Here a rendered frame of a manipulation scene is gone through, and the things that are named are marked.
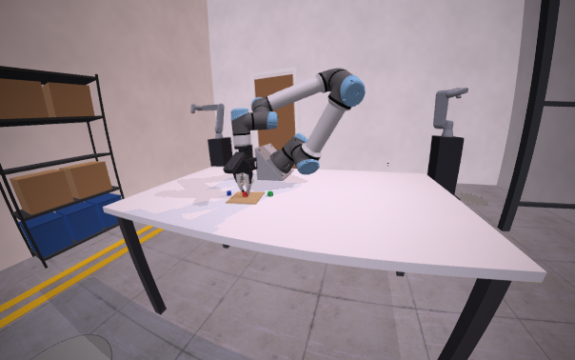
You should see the tan square mat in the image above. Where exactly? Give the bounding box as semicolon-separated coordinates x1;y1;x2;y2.
226;191;265;205

